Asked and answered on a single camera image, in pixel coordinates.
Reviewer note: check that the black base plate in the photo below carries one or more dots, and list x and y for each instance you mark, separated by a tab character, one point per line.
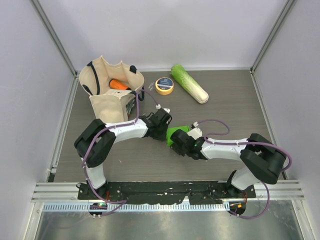
164	192

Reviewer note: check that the white slotted cable duct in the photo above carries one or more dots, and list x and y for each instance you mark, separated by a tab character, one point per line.
97	207

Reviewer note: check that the beige canvas tote bag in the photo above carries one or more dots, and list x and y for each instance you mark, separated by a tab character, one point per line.
110	105

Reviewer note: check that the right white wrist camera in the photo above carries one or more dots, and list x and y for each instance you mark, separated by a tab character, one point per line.
195	131

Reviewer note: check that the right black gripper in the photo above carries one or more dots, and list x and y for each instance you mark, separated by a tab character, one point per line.
176	149

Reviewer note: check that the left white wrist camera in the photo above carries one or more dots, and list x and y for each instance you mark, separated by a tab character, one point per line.
161	110

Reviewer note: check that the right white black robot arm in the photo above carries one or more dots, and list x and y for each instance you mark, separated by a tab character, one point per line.
263	160

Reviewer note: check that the yellow masking tape roll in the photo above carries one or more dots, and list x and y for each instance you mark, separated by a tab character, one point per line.
164	86

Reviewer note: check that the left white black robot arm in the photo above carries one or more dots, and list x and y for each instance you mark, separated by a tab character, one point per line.
96	141

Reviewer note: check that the aluminium frame rail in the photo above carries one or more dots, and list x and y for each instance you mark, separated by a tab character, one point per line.
48	192

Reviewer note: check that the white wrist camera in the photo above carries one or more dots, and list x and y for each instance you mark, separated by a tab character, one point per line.
195	131
161	110

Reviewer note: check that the green paper box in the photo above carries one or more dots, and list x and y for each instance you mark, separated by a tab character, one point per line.
171	130

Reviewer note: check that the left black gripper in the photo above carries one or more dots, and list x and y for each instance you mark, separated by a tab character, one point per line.
163	137

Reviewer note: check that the napa cabbage toy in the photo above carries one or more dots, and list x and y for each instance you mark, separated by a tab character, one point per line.
182	77

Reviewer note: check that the orange bottle in bag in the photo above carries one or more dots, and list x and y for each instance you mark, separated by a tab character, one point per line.
118	85

